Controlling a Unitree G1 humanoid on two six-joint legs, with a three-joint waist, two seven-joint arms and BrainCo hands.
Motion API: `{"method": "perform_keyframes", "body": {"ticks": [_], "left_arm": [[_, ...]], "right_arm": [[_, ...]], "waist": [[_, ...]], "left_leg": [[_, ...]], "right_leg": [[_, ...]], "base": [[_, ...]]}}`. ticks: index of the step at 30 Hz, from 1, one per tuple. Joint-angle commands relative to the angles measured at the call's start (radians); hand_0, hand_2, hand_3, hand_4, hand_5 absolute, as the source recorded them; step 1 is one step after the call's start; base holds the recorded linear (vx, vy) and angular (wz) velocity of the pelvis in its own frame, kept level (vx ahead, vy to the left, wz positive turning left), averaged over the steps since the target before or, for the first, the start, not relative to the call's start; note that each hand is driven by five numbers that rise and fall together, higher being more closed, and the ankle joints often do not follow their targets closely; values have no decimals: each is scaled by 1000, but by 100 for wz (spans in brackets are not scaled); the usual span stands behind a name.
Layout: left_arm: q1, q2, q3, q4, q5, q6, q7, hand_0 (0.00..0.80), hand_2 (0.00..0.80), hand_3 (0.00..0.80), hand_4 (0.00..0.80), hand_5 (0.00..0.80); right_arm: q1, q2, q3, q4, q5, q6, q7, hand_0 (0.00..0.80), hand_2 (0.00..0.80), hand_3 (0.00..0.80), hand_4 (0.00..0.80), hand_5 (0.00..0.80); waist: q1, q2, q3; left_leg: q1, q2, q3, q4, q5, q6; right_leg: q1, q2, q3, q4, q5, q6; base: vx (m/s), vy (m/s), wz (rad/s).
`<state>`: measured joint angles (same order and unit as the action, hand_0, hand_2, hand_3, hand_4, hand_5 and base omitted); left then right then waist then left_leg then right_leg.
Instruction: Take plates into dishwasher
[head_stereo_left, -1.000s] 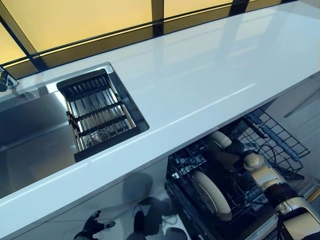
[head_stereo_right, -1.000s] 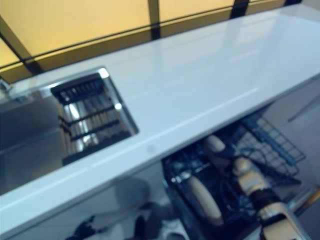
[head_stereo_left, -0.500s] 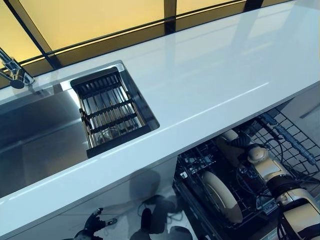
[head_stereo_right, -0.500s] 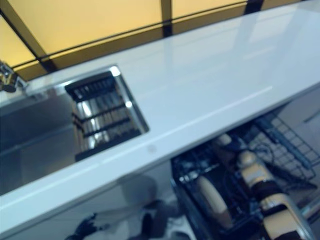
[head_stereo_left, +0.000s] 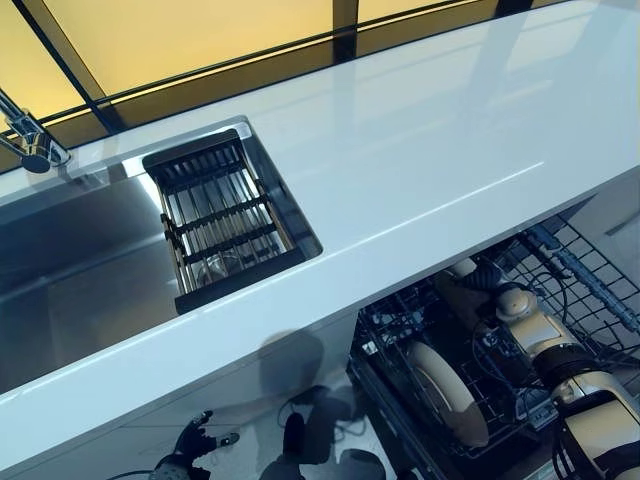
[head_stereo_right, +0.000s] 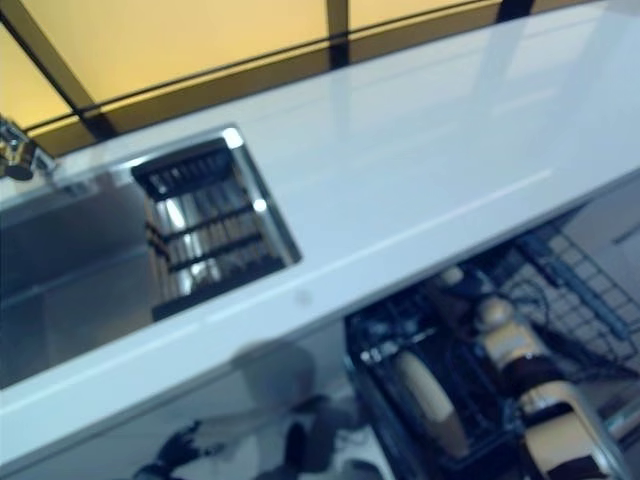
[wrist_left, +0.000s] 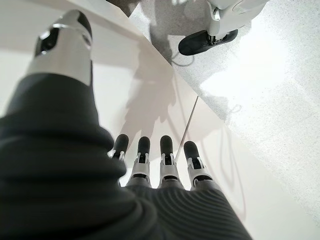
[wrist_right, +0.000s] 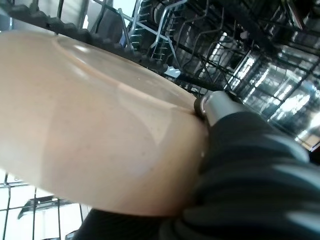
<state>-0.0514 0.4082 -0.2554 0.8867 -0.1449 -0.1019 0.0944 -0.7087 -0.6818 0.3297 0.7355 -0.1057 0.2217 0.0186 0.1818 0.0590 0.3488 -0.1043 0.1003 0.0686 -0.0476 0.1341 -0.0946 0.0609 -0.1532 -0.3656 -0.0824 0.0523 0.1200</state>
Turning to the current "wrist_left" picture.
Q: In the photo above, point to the dark robot foot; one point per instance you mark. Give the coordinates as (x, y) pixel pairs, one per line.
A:
(192, 45)

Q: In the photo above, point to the white robot leg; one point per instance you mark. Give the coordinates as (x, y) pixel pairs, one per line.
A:
(225, 17)

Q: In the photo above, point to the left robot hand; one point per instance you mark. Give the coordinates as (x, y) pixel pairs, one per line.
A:
(62, 175)

